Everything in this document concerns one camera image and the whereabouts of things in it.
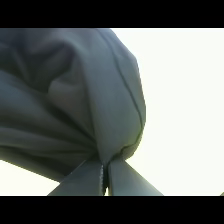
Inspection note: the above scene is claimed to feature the brown garment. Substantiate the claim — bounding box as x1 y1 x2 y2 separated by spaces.
0 27 147 183

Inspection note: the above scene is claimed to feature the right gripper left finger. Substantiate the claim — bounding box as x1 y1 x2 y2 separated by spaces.
47 157 106 197

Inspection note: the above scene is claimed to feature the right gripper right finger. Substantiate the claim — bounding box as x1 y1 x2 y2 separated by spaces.
107 157 164 197

